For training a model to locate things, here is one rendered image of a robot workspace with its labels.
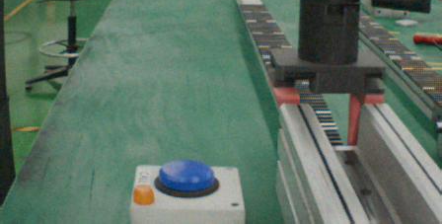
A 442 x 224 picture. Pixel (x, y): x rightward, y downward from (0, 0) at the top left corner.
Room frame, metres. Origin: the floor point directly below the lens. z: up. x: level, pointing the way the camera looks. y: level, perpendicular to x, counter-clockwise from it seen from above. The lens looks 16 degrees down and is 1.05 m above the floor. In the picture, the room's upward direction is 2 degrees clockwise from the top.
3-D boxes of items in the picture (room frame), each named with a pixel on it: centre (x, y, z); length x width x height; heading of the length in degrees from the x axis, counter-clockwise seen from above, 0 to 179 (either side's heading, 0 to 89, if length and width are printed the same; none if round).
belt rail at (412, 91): (1.30, -0.19, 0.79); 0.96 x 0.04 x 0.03; 6
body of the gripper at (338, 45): (0.65, -0.07, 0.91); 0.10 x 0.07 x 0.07; 96
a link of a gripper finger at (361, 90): (0.66, -0.08, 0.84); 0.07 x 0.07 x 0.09; 6
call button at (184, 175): (0.47, 0.05, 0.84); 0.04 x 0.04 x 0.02
